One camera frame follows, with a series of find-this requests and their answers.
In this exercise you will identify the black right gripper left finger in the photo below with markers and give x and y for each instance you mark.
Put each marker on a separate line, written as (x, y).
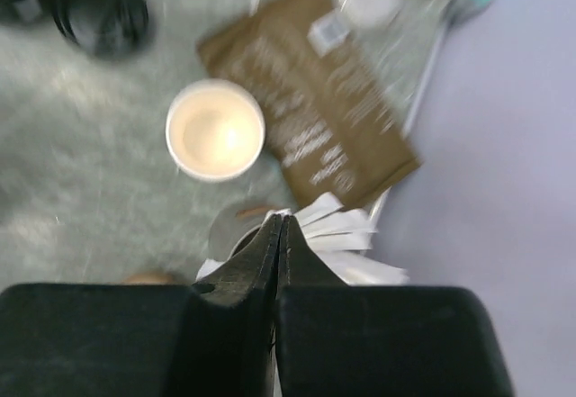
(225, 343)

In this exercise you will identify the brown pulp cup carrier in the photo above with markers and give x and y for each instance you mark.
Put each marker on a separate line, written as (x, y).
(150, 278)

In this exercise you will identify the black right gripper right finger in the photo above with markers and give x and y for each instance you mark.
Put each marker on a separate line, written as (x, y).
(311, 341)

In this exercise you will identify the brown kraft coffee pouch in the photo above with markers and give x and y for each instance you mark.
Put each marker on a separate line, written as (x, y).
(327, 121)

